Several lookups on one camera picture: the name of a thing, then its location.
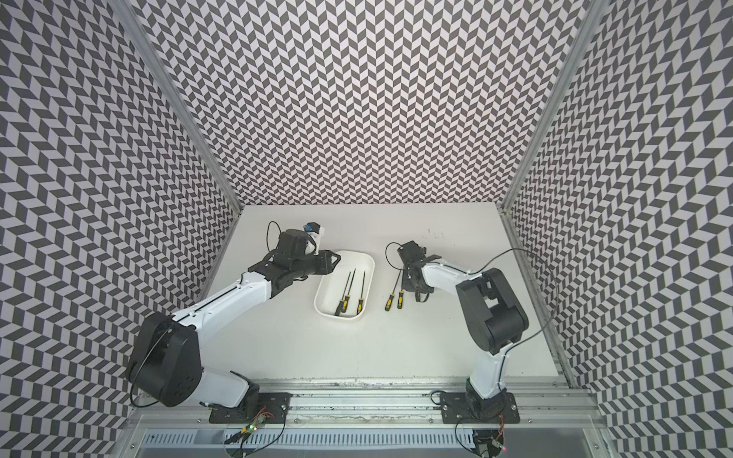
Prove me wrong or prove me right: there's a file tool yellow black handle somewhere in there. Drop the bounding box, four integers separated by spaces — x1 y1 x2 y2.
356 270 367 316

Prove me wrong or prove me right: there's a left aluminium corner post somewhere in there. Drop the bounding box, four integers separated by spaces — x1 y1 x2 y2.
107 0 242 213

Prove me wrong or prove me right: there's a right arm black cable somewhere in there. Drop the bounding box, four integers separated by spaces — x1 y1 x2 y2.
468 247 559 385

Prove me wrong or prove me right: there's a base wiring with board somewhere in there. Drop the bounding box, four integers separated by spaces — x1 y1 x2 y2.
428 387 508 458
224 400 287 458

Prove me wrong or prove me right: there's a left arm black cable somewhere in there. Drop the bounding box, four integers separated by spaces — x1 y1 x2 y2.
128 219 284 408

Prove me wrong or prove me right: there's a left base wiring with board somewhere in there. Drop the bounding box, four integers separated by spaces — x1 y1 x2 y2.
224 400 287 458

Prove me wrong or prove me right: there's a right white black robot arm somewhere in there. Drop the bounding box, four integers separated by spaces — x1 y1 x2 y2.
397 240 530 420

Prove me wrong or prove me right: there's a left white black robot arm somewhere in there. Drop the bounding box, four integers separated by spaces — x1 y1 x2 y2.
124 223 341 419

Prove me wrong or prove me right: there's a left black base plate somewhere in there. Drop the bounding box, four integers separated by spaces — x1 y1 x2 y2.
208 392 292 425

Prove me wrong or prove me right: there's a white plastic storage tray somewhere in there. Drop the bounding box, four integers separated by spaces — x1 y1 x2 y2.
314 250 375 323

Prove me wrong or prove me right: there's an aluminium corner post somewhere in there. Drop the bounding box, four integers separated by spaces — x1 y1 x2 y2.
500 0 611 213
107 0 242 213

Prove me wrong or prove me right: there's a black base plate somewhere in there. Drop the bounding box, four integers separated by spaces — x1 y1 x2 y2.
437 391 521 425
208 392 292 425

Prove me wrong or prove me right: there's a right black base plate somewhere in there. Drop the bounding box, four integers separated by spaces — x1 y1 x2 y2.
437 391 521 425

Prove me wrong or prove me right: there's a left wrist camera white blue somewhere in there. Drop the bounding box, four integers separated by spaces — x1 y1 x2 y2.
304 221 323 242

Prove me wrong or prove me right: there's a right aluminium corner post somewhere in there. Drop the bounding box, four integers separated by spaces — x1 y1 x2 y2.
500 0 611 213

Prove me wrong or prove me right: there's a right base wiring with board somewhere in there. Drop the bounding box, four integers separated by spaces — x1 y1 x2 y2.
428 387 508 458

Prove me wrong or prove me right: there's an aluminium front rail frame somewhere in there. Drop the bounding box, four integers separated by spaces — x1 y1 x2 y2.
111 379 618 457

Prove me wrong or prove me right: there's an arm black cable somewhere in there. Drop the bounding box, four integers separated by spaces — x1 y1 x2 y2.
128 219 284 408
468 247 559 385

